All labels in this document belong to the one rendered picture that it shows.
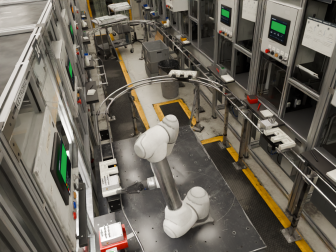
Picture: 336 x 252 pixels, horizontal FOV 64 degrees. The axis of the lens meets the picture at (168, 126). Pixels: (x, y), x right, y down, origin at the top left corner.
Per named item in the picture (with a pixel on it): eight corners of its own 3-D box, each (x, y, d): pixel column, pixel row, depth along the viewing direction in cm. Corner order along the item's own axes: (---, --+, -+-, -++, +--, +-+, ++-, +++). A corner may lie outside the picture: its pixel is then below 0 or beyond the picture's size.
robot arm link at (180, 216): (201, 224, 181) (180, 247, 169) (183, 216, 193) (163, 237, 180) (168, 124, 153) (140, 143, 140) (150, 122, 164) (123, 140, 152)
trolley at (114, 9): (138, 39, 782) (133, 3, 726) (119, 43, 765) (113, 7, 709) (129, 32, 846) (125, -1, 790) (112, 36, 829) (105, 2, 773)
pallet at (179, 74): (168, 80, 365) (168, 73, 359) (171, 76, 375) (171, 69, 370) (195, 82, 355) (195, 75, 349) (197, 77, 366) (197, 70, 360)
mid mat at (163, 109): (202, 129, 401) (202, 128, 400) (167, 137, 391) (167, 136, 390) (181, 98, 480) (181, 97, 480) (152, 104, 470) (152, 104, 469)
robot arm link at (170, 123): (167, 128, 177) (152, 138, 169) (169, 107, 164) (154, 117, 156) (182, 138, 171) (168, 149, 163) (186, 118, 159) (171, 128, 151)
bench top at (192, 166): (266, 249, 178) (267, 246, 176) (107, 302, 159) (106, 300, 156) (190, 127, 298) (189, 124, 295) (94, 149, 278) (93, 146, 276)
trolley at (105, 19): (105, 61, 658) (96, 20, 603) (96, 55, 698) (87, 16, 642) (136, 52, 695) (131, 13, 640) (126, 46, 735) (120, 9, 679)
